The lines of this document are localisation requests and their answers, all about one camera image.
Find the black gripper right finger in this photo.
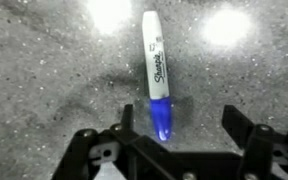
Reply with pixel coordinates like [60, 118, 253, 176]
[221, 104, 288, 180]

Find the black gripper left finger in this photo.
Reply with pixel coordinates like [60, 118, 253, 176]
[50, 103, 185, 180]

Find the blue capped white marker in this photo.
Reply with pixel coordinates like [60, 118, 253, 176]
[141, 10, 174, 142]

